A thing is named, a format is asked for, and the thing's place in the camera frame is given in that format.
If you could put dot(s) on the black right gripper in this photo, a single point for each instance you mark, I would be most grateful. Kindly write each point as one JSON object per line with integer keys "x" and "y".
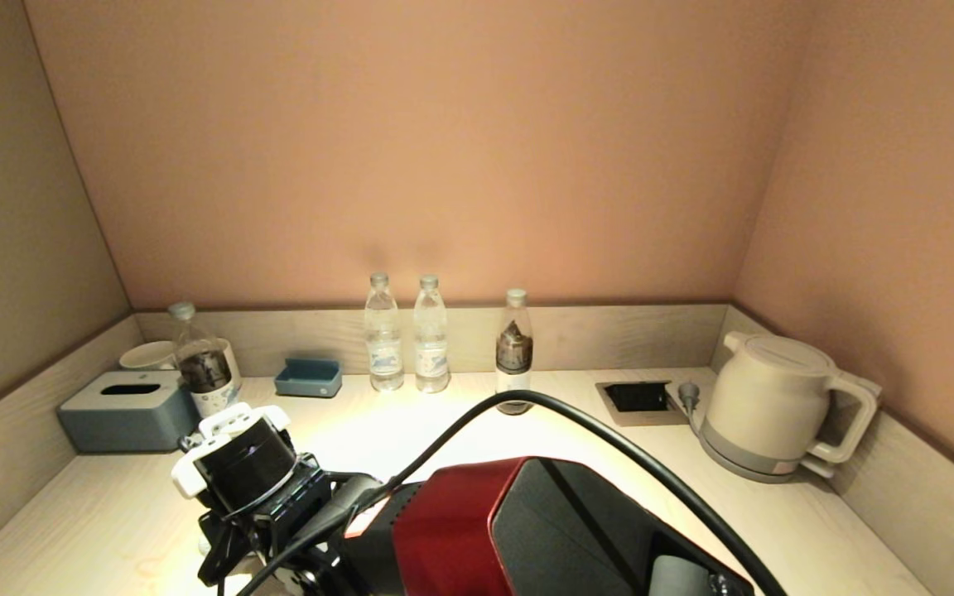
{"x": 303, "y": 497}

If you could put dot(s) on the blue-grey tissue box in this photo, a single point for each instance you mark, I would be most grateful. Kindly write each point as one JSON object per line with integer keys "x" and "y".
{"x": 121, "y": 418}

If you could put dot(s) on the dark drink bottle blue-print label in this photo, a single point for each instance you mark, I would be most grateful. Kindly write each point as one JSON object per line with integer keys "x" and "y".
{"x": 205, "y": 372}

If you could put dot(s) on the small blue plastic tray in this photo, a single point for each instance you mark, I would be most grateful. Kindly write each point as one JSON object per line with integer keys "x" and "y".
{"x": 308, "y": 382}

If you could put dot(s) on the clear water bottle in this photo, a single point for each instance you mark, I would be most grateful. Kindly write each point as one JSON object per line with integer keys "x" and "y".
{"x": 383, "y": 348}
{"x": 431, "y": 348}

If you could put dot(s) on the dark drink bottle barcode label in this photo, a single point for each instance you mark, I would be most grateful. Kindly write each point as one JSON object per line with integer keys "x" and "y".
{"x": 514, "y": 352}

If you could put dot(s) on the recessed black power socket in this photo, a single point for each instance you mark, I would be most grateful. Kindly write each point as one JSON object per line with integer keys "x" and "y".
{"x": 638, "y": 399}

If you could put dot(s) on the grey kettle power plug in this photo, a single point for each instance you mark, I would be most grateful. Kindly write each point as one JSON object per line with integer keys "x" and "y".
{"x": 688, "y": 393}

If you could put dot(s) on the grey kettle base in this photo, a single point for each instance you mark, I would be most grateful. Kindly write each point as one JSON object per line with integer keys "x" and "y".
{"x": 734, "y": 457}

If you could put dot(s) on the white electric kettle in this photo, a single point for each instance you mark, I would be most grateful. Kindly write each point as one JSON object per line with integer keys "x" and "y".
{"x": 767, "y": 397}

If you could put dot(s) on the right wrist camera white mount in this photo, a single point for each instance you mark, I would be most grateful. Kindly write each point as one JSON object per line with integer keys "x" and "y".
{"x": 241, "y": 455}

